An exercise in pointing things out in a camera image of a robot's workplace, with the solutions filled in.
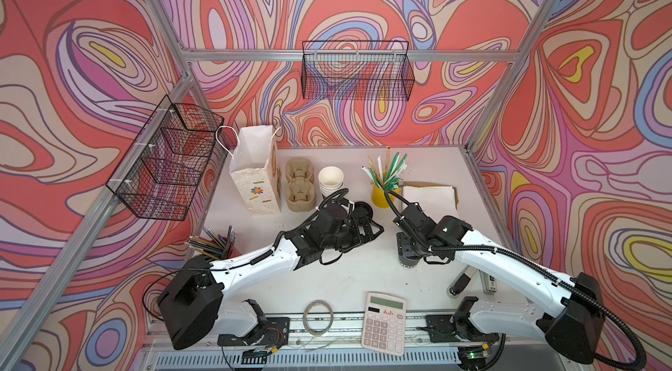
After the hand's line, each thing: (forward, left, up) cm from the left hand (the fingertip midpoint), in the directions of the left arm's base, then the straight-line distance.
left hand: (381, 237), depth 74 cm
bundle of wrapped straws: (+24, -6, -3) cm, 25 cm away
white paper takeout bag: (+34, +45, -6) cm, 57 cm away
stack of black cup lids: (+18, +4, -14) cm, 23 cm away
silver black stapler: (-9, -24, -12) cm, 28 cm away
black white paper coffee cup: (-6, -6, +1) cm, 9 cm away
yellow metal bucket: (+25, -4, -16) cm, 30 cm away
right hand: (-1, -11, -7) cm, 13 cm away
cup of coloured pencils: (0, +50, -7) cm, 51 cm away
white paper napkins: (+21, -25, -13) cm, 35 cm away
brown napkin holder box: (+29, -23, -13) cm, 39 cm away
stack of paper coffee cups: (+25, +15, -4) cm, 29 cm away
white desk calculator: (-19, -1, -16) cm, 24 cm away
